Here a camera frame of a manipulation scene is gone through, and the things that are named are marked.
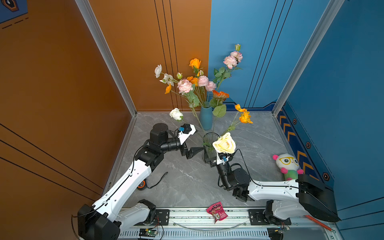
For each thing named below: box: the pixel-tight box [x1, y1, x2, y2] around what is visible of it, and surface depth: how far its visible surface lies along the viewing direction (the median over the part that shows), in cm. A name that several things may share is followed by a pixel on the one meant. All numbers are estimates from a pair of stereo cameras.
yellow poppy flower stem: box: [221, 104, 253, 137], surface depth 70 cm
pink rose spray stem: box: [213, 44, 244, 92], surface depth 83 cm
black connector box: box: [267, 227, 284, 240], surface depth 71 cm
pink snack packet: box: [206, 201, 228, 224], surface depth 76 cm
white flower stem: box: [154, 64, 183, 87], surface depth 78 cm
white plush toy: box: [272, 153, 304, 181], surface depth 87 cm
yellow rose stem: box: [189, 58, 205, 104], surface depth 91 cm
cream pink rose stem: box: [176, 72, 211, 142], surface depth 73 cm
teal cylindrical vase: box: [200, 106, 213, 131], surface depth 105 cm
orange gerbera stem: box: [209, 89, 230, 136], surface depth 77 cm
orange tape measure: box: [137, 178, 147, 191], surface depth 82 cm
